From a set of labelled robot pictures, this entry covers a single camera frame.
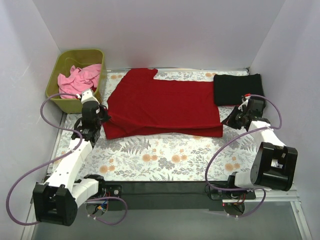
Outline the red t shirt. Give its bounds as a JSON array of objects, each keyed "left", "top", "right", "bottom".
[{"left": 103, "top": 68, "right": 223, "bottom": 140}]

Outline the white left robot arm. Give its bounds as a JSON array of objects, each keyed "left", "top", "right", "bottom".
[{"left": 32, "top": 100, "right": 109, "bottom": 226}]

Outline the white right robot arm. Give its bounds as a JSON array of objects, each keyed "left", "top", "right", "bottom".
[{"left": 222, "top": 96, "right": 298, "bottom": 199}]

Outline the folded black t shirt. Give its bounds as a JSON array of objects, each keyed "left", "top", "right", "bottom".
[{"left": 213, "top": 73, "right": 265, "bottom": 107}]

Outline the pink crumpled t shirt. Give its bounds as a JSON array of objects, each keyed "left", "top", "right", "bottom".
[{"left": 57, "top": 63, "right": 102, "bottom": 95}]

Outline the green plastic bin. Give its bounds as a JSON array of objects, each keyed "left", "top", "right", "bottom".
[{"left": 45, "top": 49, "right": 106, "bottom": 102}]

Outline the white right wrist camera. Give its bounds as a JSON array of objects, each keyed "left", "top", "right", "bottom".
[{"left": 238, "top": 93, "right": 251, "bottom": 112}]

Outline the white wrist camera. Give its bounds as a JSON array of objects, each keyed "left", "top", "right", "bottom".
[
  {"left": 238, "top": 93, "right": 251, "bottom": 112},
  {"left": 80, "top": 89, "right": 99, "bottom": 105}
]

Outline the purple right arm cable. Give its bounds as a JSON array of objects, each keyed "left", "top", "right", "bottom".
[{"left": 204, "top": 94, "right": 283, "bottom": 219}]

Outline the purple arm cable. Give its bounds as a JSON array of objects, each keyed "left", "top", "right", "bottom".
[
  {"left": 6, "top": 93, "right": 128, "bottom": 226},
  {"left": 204, "top": 94, "right": 283, "bottom": 219}
]

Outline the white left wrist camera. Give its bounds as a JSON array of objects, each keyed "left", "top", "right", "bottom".
[{"left": 80, "top": 89, "right": 99, "bottom": 105}]

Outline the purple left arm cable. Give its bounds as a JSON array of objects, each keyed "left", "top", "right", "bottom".
[{"left": 6, "top": 93, "right": 128, "bottom": 226}]

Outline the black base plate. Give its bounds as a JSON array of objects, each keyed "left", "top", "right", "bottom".
[{"left": 97, "top": 181, "right": 256, "bottom": 211}]

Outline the aluminium frame rail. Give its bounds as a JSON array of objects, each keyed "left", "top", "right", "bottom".
[{"left": 22, "top": 188, "right": 311, "bottom": 240}]

